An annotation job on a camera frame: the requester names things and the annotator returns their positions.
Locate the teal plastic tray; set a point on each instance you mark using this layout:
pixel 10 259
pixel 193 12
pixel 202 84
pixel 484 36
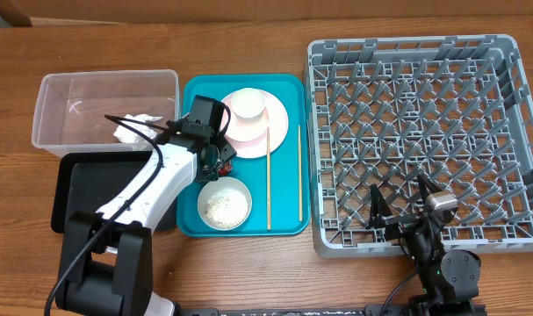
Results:
pixel 252 172

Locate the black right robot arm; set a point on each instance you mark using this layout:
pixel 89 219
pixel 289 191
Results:
pixel 449 278

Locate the black tray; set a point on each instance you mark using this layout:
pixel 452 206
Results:
pixel 87 181

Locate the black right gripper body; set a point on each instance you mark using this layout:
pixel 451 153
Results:
pixel 400 230

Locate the grey dishwasher rack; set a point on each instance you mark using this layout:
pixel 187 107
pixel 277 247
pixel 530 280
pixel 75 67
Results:
pixel 382 111

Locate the red snack wrapper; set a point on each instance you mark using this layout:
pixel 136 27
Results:
pixel 225 169

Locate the wooden chopstick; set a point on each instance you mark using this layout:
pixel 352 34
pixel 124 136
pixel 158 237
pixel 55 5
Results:
pixel 300 175
pixel 268 177

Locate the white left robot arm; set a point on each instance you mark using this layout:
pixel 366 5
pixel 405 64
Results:
pixel 106 265

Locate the white rice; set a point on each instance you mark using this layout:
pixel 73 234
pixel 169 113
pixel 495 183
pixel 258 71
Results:
pixel 227 208

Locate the white cup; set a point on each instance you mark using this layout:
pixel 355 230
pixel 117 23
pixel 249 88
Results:
pixel 248 103

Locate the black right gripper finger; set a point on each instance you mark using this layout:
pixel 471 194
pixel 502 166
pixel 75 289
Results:
pixel 380 209
pixel 426 186

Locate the grey bowl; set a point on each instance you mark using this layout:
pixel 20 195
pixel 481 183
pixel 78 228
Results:
pixel 212 187

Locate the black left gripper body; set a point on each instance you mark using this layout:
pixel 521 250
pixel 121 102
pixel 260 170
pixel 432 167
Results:
pixel 222 152

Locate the small pink plate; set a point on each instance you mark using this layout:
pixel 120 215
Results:
pixel 247 129

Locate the clear plastic bin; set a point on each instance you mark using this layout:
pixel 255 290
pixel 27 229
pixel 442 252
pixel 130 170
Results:
pixel 71 108

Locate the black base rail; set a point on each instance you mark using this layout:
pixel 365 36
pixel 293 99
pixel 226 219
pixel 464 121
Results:
pixel 368 310

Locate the white tissue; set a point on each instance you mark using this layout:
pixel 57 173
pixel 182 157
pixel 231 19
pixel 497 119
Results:
pixel 125 135

